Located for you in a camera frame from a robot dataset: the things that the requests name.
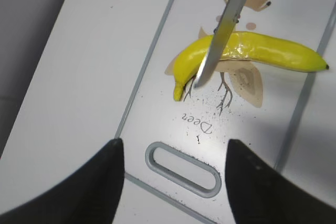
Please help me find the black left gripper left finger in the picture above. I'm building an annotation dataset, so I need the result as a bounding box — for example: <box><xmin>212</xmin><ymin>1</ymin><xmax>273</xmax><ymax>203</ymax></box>
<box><xmin>1</xmin><ymin>138</ymin><xmax>124</xmax><ymax>223</ymax></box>

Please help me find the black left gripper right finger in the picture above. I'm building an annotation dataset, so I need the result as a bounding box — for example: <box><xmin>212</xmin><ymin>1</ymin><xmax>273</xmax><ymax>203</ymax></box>
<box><xmin>226</xmin><ymin>139</ymin><xmax>335</xmax><ymax>223</ymax></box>

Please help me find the white-handled kitchen knife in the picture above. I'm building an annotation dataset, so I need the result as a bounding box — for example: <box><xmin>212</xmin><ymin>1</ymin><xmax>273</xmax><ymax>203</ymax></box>
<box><xmin>194</xmin><ymin>0</ymin><xmax>247</xmax><ymax>88</ymax></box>

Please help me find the yellow plastic banana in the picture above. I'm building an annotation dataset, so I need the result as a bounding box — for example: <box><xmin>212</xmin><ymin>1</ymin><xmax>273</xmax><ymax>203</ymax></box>
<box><xmin>173</xmin><ymin>31</ymin><xmax>329</xmax><ymax>101</ymax></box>

